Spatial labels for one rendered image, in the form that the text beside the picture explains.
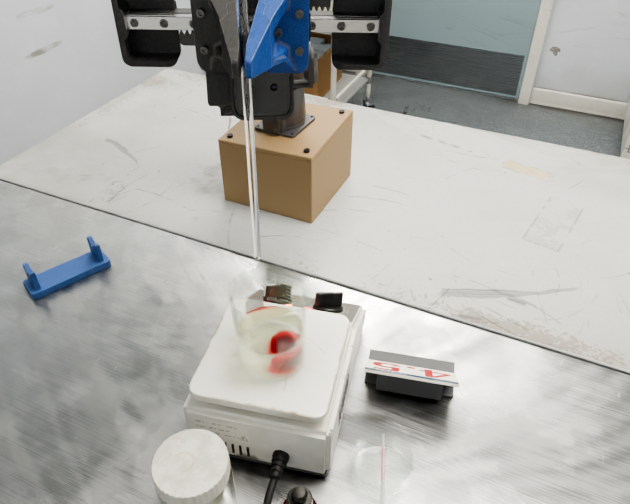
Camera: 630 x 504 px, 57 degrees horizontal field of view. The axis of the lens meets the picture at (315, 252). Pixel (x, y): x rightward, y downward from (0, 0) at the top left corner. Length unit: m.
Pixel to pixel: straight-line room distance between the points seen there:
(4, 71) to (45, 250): 1.32
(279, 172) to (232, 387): 0.37
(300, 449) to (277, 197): 0.40
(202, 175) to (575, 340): 0.58
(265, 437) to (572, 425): 0.30
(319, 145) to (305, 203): 0.08
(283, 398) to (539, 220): 0.51
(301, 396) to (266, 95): 0.24
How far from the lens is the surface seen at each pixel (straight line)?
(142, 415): 0.61
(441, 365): 0.64
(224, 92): 0.47
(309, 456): 0.52
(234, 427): 0.52
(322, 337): 0.54
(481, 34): 3.42
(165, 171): 0.96
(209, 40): 0.42
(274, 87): 0.46
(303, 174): 0.78
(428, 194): 0.89
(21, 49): 2.15
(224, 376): 0.51
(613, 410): 0.66
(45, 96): 2.23
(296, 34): 0.41
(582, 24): 3.36
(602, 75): 3.43
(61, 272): 0.78
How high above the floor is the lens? 1.38
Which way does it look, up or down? 39 degrees down
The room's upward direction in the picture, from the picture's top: straight up
